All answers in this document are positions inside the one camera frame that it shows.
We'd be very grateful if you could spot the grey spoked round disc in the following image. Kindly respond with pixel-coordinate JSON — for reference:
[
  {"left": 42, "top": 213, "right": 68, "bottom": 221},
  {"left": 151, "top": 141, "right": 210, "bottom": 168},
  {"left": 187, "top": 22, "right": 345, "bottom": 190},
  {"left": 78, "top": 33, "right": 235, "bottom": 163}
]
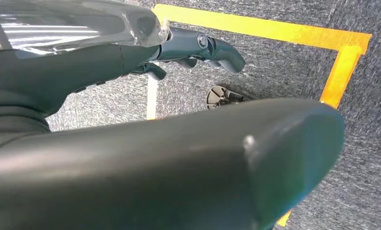
[{"left": 206, "top": 85, "right": 253, "bottom": 111}]

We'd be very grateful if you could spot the yellow floor tape square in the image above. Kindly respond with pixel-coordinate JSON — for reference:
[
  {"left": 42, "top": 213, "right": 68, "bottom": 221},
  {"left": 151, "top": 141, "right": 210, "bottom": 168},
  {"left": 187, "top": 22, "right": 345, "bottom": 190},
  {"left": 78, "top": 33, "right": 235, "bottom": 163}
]
[{"left": 151, "top": 3, "right": 373, "bottom": 228}]

